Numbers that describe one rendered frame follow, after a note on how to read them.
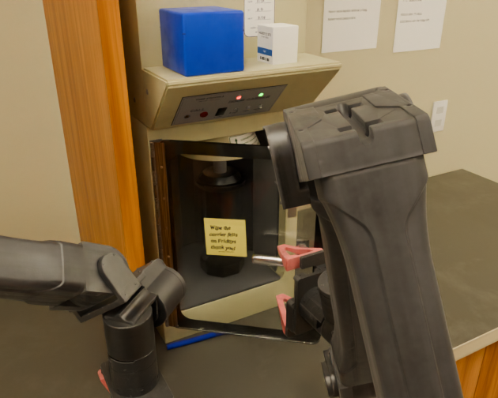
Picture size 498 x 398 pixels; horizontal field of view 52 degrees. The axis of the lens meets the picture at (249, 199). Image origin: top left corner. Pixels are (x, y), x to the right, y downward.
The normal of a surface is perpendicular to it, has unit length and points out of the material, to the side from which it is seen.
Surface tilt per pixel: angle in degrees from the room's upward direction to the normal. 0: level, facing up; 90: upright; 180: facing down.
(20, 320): 0
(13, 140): 90
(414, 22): 90
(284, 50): 90
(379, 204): 67
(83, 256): 53
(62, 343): 0
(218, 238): 90
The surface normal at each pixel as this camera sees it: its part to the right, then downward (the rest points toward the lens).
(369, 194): -0.04, 0.03
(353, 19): 0.48, 0.37
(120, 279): 0.78, -0.40
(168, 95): 0.34, 0.90
